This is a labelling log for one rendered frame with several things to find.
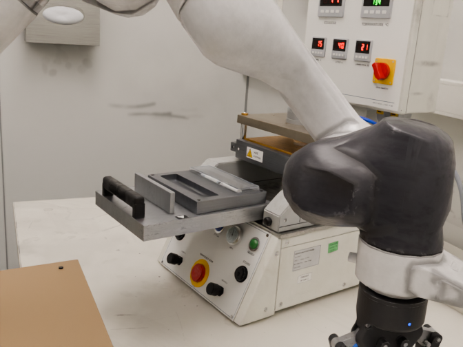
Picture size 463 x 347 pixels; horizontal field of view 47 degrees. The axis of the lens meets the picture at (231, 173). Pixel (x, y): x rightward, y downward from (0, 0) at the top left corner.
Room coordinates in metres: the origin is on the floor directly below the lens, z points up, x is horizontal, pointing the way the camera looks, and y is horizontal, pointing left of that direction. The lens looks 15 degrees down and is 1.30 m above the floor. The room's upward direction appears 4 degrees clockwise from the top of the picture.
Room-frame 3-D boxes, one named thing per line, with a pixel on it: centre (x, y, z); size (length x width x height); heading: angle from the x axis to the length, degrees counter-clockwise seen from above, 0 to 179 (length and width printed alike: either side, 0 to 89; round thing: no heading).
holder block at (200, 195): (1.05, 0.05, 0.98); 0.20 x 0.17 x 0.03; 37
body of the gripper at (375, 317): (0.54, -0.19, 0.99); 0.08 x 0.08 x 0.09
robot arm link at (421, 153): (0.56, -0.15, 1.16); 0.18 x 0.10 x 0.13; 58
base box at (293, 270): (1.18, -0.16, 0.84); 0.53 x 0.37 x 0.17; 127
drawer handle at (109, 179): (0.94, 0.20, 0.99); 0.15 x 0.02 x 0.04; 37
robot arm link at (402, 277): (0.53, -0.21, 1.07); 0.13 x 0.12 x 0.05; 16
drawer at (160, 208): (1.02, 0.09, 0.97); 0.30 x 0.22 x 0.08; 127
